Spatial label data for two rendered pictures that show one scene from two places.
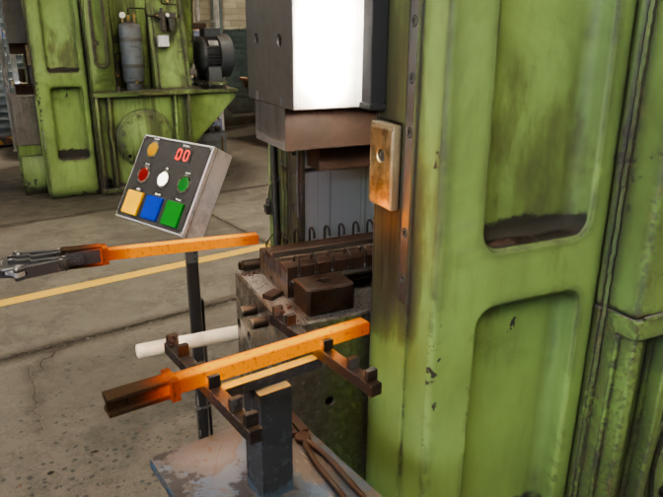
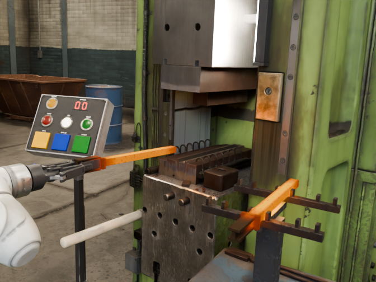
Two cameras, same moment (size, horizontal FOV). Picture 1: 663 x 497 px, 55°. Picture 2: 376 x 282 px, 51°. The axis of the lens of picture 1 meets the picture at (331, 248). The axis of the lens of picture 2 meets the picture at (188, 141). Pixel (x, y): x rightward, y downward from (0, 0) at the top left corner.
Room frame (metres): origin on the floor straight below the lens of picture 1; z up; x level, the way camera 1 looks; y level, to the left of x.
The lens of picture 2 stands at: (0.11, 0.75, 1.40)
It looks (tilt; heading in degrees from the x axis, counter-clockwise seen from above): 12 degrees down; 335
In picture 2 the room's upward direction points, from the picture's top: 2 degrees clockwise
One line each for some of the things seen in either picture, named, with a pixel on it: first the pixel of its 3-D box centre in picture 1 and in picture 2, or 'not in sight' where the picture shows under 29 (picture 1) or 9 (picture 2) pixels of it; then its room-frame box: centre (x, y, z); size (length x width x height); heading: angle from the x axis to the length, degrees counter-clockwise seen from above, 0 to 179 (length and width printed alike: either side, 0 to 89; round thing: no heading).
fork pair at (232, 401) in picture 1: (306, 388); (318, 211); (0.83, 0.04, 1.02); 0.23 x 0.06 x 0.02; 125
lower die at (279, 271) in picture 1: (346, 255); (208, 159); (1.60, -0.04, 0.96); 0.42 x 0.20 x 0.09; 116
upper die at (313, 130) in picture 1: (349, 119); (212, 77); (1.60, -0.04, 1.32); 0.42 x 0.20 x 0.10; 116
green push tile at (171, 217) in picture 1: (173, 214); (81, 144); (1.82, 0.47, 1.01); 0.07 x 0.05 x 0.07; 51
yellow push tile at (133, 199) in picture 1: (133, 202); (41, 140); (1.94, 0.62, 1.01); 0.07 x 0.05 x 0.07; 51
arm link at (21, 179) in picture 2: not in sight; (15, 181); (1.20, 0.74, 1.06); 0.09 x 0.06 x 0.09; 26
